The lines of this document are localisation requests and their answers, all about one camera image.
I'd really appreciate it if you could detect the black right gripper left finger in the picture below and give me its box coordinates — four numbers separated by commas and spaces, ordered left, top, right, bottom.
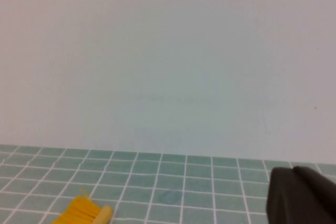
266, 167, 324, 224

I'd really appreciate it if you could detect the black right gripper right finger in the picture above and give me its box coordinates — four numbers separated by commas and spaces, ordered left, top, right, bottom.
293, 165, 336, 224

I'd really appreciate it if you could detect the yellow bristle hand brush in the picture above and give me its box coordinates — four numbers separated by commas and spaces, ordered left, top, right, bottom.
51, 187, 114, 224

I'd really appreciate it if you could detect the green tile-pattern table mat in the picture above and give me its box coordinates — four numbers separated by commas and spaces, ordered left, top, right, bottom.
0, 144, 336, 224

